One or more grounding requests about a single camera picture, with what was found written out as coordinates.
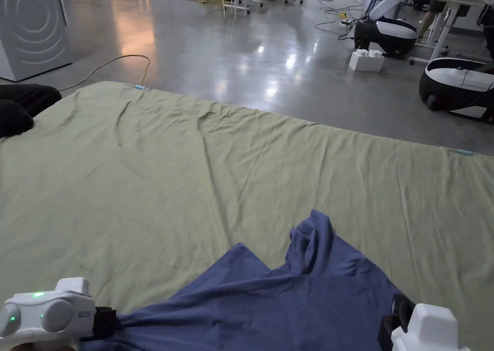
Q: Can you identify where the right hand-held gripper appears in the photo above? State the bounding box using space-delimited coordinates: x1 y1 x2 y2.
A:
377 294 472 351

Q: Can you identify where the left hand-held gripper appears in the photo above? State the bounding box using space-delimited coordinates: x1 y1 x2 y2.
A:
0 277 118 348

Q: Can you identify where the dark blue shirt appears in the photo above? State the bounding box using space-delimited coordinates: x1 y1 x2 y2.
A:
79 209 411 351

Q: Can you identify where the person's left hand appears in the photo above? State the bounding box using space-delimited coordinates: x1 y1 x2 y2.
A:
11 341 81 351

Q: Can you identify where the bed with pale green sheet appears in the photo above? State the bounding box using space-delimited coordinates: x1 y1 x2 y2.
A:
0 81 494 351

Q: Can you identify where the black and white robot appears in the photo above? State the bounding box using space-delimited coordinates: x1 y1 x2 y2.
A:
354 0 420 59
418 57 494 125

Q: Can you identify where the white foam block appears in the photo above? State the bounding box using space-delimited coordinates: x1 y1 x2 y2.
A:
349 49 386 72

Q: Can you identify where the white washing machine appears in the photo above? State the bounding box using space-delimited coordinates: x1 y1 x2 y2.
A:
0 0 74 83

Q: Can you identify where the white desk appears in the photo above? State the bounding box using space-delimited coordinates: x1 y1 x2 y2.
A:
408 0 494 66

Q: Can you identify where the yellow floor cable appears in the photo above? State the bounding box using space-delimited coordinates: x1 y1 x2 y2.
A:
57 54 151 92

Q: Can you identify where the tangled yellow cable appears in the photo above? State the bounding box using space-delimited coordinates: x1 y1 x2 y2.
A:
184 0 226 12

